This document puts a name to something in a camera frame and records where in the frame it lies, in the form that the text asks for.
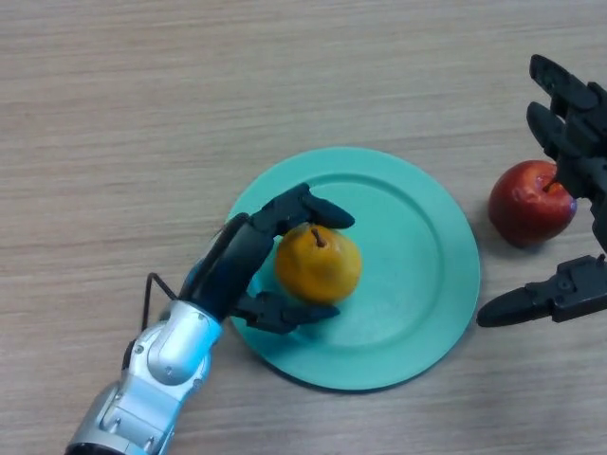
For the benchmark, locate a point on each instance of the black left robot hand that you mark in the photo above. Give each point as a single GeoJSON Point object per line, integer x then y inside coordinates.
{"type": "Point", "coordinates": [232, 270]}

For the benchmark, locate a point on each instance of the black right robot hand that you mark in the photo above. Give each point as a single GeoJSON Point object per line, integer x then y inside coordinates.
{"type": "Point", "coordinates": [585, 142]}

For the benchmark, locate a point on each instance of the yellow pear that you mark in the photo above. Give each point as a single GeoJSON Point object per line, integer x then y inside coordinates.
{"type": "Point", "coordinates": [318, 270]}

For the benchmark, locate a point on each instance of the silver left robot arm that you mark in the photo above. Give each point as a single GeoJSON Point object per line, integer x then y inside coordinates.
{"type": "Point", "coordinates": [161, 365]}

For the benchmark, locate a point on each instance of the green round plate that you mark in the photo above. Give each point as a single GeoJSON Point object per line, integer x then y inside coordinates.
{"type": "Point", "coordinates": [412, 284]}

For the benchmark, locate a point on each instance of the red apple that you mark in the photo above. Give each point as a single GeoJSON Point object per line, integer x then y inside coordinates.
{"type": "Point", "coordinates": [526, 213]}

